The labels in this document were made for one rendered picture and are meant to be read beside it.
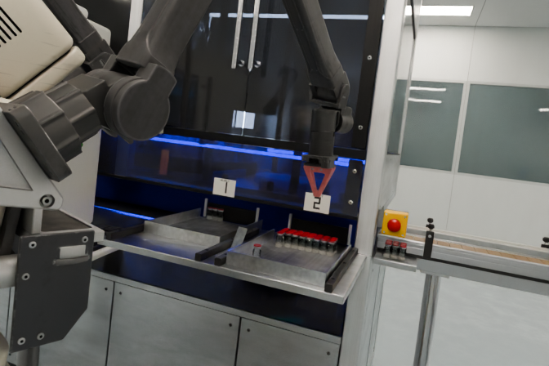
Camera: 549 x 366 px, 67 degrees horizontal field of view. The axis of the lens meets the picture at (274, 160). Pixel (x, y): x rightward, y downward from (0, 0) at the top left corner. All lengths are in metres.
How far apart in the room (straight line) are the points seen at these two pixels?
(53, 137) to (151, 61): 0.15
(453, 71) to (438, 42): 0.44
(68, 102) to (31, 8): 0.18
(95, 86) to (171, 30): 0.12
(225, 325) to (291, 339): 0.25
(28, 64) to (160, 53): 0.18
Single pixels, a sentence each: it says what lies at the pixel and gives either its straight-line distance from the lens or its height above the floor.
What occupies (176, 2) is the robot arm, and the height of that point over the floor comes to 1.37.
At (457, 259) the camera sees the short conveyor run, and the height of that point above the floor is 0.90.
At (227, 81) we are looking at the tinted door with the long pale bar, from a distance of 1.51.
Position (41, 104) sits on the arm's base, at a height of 1.22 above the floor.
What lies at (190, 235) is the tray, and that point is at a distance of 1.27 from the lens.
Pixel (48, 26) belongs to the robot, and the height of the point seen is 1.33.
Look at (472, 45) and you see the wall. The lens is 6.14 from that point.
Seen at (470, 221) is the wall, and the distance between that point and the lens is 6.02.
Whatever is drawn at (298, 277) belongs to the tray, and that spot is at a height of 0.89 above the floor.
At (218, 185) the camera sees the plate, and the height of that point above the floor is 1.02.
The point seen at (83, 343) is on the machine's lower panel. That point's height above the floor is 0.29.
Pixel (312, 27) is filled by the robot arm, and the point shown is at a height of 1.43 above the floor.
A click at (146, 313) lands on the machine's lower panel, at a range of 1.77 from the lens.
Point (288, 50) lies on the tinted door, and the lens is 1.45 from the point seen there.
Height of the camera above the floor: 1.21
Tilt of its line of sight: 3 degrees down
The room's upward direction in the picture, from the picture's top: 7 degrees clockwise
